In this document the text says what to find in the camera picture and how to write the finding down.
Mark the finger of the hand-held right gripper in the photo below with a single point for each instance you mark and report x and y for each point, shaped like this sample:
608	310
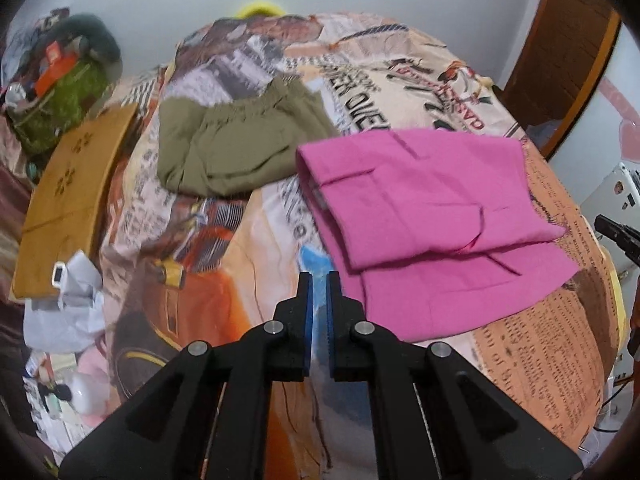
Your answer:
620	237

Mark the pile of clutter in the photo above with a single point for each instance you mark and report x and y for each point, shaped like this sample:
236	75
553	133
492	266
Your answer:
25	45

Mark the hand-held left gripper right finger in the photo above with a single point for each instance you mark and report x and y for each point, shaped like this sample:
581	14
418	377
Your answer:
329	330

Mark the olive green pants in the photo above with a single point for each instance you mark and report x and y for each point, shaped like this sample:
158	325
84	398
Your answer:
235	150

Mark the small orange box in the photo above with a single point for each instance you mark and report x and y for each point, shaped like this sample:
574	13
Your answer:
55	53

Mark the white appliance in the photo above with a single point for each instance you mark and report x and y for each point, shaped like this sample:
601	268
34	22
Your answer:
607	195

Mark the bamboo lap desk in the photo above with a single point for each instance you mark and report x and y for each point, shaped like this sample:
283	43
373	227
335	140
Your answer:
70	185

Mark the yellow foam tube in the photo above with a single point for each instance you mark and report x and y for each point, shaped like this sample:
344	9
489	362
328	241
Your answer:
257	8

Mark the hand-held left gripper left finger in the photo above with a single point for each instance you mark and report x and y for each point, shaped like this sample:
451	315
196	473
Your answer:
307	330

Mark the flat orange box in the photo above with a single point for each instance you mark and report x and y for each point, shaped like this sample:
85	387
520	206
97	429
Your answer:
57	75

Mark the white round bottle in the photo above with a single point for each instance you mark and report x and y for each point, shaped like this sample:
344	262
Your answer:
87	392

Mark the grey long pillow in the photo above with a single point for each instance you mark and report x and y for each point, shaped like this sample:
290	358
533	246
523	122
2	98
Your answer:
95	30

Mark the green patterned storage bag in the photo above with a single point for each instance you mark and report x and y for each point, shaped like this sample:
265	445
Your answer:
65	105

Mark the pink pants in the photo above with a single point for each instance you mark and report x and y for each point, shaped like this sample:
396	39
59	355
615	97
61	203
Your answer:
425	210

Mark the small white device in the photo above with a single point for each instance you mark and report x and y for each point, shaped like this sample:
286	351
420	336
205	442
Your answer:
59	275

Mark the wooden door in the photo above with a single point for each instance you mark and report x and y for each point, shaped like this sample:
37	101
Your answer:
565	35

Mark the printed newspaper pattern blanket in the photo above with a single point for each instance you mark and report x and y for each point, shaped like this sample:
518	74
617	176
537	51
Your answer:
540	350

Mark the pale pink cloth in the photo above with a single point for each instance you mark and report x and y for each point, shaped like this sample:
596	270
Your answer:
97	362

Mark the striped brown curtain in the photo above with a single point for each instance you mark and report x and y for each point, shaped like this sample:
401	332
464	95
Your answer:
12	200

